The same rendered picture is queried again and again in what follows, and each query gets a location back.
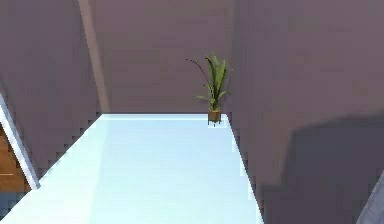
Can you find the green house plant brown pot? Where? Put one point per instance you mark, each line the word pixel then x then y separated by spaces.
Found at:
pixel 215 83

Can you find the brown wooden room door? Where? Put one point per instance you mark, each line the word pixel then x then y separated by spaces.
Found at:
pixel 7 163

